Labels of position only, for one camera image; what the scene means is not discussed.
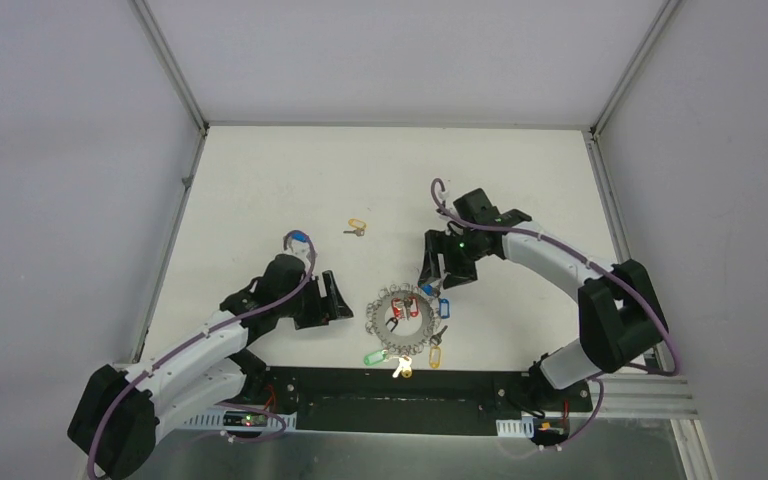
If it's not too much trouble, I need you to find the right white cable duct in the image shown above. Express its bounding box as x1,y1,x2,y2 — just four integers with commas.
495,416,535,439

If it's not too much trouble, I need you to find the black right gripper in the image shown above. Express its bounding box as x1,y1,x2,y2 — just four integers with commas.
418,229,490,290

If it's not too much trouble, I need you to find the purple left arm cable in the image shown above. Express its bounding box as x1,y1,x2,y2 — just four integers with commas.
85,229,318,480

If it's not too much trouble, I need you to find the green key tag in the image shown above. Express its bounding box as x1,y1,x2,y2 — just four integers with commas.
363,349,389,367

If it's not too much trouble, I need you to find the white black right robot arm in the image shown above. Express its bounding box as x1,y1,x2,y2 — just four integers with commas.
418,178,668,410

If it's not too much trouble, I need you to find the loose blue tag key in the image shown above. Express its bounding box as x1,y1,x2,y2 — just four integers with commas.
282,230,310,251

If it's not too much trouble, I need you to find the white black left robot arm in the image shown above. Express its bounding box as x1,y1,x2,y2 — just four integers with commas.
67,254,354,479

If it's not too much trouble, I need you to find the black mounting base plate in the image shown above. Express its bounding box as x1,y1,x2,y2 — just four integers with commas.
227,367,593,437

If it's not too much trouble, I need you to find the red key tag upper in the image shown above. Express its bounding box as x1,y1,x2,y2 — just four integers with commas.
391,295,419,320

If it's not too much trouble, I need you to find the white cable duct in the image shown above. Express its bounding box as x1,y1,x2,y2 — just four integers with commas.
495,416,535,439
179,409,296,433

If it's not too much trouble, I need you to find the left white cable duct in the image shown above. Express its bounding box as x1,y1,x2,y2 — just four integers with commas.
179,409,296,433

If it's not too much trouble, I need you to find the blue tag key lower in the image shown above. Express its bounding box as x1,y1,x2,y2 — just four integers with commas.
437,298,451,320

